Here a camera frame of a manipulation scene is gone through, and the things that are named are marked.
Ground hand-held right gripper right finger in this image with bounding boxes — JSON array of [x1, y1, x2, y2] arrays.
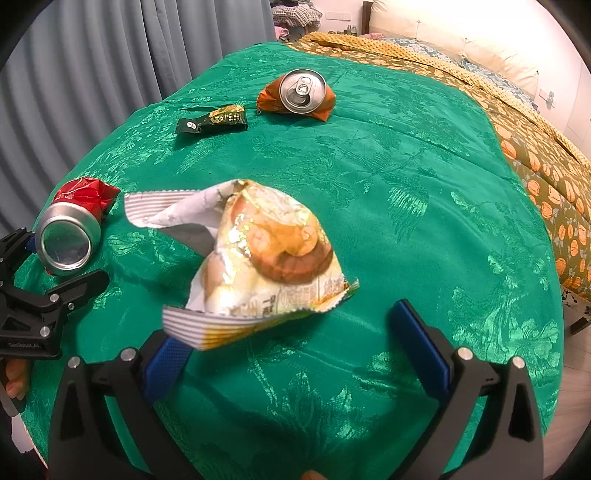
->
[[389, 299, 544, 480]]

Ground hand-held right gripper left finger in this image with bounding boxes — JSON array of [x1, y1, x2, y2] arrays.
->
[[47, 330, 204, 480]]

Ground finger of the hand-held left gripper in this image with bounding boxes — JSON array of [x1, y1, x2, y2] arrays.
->
[[43, 270, 110, 325], [0, 227, 37, 278]]

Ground crushed red can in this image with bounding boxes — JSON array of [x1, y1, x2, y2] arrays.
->
[[36, 178, 121, 277]]

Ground pale snack bag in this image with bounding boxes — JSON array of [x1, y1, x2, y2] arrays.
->
[[124, 179, 360, 352]]

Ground person's left hand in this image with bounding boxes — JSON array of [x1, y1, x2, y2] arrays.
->
[[2, 359, 31, 401]]

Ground green patterned blanket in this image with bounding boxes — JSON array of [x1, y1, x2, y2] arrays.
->
[[14, 41, 566, 480]]

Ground orange pumpkin print bedspread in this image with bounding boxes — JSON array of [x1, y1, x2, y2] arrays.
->
[[281, 31, 591, 297]]

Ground grey curtain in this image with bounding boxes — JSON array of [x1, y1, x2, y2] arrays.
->
[[0, 0, 278, 241]]

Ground dark green snack packet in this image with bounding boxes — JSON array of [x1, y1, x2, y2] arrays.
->
[[174, 104, 249, 137]]

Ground orange drink can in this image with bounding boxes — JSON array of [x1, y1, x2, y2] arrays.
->
[[257, 68, 336, 123]]

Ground blue patterned pillow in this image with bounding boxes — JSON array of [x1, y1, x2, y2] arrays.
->
[[379, 37, 537, 104]]

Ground pile of clothes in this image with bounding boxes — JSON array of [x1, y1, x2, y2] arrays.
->
[[270, 0, 323, 40]]

